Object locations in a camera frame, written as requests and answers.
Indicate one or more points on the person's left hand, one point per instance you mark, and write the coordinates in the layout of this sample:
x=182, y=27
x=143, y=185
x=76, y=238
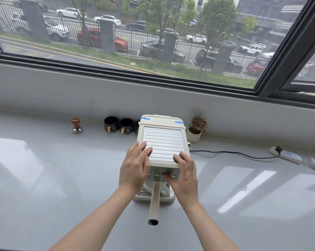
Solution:
x=132, y=169

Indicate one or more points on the person's right hand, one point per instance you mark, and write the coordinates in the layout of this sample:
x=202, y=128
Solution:
x=185, y=180

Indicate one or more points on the person's left thumb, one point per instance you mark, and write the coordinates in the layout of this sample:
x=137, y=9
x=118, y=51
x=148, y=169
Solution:
x=147, y=158

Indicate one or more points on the person's right thumb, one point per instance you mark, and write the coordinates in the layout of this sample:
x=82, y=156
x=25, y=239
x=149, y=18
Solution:
x=169, y=176

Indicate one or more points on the cream espresso machine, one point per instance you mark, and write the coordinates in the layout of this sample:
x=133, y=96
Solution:
x=164, y=139

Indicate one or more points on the person's left forearm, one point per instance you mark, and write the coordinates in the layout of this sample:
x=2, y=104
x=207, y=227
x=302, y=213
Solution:
x=100, y=219

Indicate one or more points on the person's right forearm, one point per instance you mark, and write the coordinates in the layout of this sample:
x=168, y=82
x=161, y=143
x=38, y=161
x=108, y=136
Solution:
x=207, y=227

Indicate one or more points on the white cup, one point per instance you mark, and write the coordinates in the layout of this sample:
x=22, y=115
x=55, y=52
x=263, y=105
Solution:
x=165, y=189

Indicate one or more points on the small plant in white pot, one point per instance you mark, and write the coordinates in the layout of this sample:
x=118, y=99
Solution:
x=196, y=129

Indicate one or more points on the grey car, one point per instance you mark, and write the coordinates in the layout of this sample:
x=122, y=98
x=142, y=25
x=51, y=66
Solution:
x=152, y=50

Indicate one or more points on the black plug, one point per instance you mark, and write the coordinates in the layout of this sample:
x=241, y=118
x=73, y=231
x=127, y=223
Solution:
x=278, y=150

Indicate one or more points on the black suv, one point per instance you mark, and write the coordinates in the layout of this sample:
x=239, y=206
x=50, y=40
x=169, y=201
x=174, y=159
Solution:
x=209, y=58

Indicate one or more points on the white power strip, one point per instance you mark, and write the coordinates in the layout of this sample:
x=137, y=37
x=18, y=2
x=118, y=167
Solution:
x=288, y=155

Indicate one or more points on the black metal fence with pillars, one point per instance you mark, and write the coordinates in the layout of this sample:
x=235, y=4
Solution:
x=107, y=36

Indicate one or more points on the red car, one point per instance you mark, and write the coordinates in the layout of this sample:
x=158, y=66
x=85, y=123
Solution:
x=94, y=36
x=257, y=67

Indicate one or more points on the dark sedan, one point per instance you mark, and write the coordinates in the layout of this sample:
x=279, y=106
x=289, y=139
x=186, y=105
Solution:
x=138, y=25

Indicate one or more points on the white sedan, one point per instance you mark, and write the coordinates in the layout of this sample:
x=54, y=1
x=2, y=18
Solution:
x=109, y=20
x=68, y=12

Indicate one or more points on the green tree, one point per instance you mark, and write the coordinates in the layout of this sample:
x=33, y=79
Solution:
x=157, y=10
x=217, y=20

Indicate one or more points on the white off-road car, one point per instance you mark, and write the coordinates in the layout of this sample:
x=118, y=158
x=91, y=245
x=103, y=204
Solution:
x=251, y=49

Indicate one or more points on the white suv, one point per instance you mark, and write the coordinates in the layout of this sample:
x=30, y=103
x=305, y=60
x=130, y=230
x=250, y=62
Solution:
x=55, y=30

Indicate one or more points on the dark window frame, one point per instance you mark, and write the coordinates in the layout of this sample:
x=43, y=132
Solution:
x=283, y=75

